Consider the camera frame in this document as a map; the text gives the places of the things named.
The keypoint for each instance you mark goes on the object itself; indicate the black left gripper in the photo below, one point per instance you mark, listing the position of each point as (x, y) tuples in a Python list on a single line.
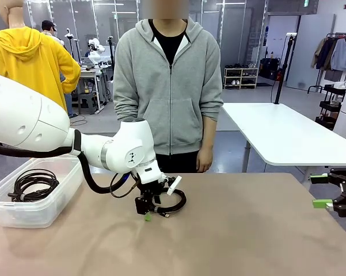
[(154, 189)]

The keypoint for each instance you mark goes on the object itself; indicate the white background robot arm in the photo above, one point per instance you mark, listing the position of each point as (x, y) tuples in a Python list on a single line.
[(95, 51)]

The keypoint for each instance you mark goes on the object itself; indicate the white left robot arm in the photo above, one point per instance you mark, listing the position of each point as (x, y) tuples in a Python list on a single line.
[(23, 115)]

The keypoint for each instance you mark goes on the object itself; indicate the person's left forearm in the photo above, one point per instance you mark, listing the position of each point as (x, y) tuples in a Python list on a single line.
[(208, 132)]

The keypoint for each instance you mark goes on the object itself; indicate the person's left hand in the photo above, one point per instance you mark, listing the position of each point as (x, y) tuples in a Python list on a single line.
[(204, 159)]

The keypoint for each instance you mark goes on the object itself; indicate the black trousers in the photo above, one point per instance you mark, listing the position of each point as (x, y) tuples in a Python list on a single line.
[(178, 162)]

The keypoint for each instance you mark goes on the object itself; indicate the white table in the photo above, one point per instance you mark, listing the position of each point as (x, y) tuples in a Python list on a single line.
[(276, 132)]

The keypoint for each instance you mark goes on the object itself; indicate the black utility cart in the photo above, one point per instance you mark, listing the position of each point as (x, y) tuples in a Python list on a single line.
[(331, 106)]

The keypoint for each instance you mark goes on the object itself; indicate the clear plastic storage box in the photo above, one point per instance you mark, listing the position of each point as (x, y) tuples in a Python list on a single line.
[(66, 178)]

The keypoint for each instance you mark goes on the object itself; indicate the grey zip hoodie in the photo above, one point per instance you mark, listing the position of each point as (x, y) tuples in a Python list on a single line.
[(175, 109)]

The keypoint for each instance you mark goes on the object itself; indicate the grey step stool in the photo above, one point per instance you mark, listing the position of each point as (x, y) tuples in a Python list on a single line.
[(87, 100)]

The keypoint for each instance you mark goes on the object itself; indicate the black pole stand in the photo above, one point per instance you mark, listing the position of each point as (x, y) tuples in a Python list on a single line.
[(285, 63)]

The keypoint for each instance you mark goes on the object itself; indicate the black luggage bag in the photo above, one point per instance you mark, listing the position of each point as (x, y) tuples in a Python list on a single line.
[(267, 69)]

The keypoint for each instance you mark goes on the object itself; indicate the brown coat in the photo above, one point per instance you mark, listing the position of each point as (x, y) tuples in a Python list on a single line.
[(318, 54)]

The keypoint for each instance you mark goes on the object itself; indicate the light blue-grey jacket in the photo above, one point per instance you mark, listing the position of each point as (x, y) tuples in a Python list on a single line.
[(341, 56)]

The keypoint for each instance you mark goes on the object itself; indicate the dark navy jacket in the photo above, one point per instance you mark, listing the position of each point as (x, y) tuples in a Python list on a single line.
[(326, 54)]

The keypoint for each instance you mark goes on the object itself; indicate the wooden shoe rack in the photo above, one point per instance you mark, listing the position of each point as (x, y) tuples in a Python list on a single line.
[(241, 77)]

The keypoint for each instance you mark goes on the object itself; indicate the white workbench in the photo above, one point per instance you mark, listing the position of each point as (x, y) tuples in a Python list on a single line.
[(89, 73)]

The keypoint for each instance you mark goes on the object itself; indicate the black clothes rack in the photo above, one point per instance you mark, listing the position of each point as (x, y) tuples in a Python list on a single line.
[(341, 35)]

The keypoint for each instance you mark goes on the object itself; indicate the black t-shirt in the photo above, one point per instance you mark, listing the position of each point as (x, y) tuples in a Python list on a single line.
[(170, 40)]

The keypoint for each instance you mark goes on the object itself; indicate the yellow hoodie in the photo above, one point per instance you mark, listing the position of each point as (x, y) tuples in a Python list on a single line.
[(28, 63)]

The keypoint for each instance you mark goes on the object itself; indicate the black tripod with sensor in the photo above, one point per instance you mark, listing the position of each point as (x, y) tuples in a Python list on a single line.
[(70, 34)]

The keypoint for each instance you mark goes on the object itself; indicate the person's blurred head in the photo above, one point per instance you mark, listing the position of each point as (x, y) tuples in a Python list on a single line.
[(164, 8)]

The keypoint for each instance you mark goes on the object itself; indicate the man in dark cap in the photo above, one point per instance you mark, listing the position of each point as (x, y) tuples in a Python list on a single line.
[(49, 27)]

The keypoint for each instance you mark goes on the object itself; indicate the beige display mannequin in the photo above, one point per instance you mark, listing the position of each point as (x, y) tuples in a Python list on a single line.
[(13, 13)]

